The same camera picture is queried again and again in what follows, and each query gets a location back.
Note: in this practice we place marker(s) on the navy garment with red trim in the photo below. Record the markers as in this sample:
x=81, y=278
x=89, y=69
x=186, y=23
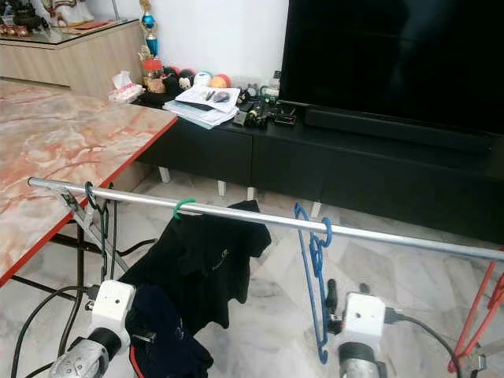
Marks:
x=165, y=339

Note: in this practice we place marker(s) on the blue clothes hanger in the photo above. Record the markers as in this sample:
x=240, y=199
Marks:
x=315, y=252

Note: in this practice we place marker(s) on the black shirt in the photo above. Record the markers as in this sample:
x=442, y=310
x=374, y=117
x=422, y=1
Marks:
x=197, y=268

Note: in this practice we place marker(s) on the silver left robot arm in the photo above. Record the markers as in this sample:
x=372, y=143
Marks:
x=79, y=358

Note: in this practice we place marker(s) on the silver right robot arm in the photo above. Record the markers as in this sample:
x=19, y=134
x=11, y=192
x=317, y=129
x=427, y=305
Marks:
x=361, y=362

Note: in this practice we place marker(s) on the black clothes hanger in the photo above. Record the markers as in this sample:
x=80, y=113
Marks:
x=104, y=236

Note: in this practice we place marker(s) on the red clothes hanger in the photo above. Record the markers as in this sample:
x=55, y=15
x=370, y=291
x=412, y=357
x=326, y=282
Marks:
x=472, y=323

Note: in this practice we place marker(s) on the green clothes hanger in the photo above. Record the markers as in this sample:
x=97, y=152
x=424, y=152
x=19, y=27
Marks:
x=179, y=207

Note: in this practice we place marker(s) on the silver metal clothes rack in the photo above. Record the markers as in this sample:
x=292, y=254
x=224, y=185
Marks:
x=402, y=240

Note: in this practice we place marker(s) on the black television console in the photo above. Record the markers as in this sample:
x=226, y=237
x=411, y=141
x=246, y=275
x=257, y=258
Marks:
x=346, y=181

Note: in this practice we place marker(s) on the black soundbar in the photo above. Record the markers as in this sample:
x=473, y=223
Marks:
x=394, y=128

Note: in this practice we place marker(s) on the pink marble top table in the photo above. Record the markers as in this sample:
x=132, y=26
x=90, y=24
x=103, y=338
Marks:
x=71, y=150

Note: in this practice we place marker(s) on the stack of papers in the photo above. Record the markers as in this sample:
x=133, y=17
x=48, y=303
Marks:
x=201, y=110

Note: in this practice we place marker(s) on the black flat screen television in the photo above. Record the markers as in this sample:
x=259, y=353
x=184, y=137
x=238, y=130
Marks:
x=394, y=55

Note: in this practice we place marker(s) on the pink tissue pack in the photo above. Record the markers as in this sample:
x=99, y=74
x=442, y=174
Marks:
x=126, y=92

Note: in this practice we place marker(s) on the orange round plush toy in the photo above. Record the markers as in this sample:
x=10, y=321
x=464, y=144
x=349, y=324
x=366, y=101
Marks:
x=221, y=81

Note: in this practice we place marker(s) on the white round plush toy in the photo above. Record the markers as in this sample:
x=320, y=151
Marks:
x=203, y=79

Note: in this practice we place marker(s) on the black mouse plush toy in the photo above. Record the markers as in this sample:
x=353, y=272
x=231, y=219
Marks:
x=187, y=79

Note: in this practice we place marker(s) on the jar with red lid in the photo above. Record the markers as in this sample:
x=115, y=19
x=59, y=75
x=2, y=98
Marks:
x=153, y=75

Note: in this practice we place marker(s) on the red black plush toy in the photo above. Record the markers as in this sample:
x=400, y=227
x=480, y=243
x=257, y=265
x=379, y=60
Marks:
x=172, y=75

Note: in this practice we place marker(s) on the wooden sideboard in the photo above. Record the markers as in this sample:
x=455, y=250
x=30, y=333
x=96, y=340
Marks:
x=71, y=67

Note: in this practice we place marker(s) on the gold trophy with blue ball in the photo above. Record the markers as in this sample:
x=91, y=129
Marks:
x=149, y=22

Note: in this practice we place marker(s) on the red book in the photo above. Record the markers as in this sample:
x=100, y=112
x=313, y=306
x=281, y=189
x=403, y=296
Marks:
x=94, y=24

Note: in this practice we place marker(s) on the white robed figurine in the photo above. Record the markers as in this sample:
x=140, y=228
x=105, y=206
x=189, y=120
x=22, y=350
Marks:
x=67, y=10

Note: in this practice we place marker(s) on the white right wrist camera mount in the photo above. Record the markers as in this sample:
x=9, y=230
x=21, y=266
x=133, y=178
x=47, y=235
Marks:
x=364, y=319

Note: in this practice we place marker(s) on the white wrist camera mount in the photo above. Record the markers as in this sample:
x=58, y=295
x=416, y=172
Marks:
x=364, y=319
x=110, y=307

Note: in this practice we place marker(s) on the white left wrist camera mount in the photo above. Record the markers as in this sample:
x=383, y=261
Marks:
x=110, y=307

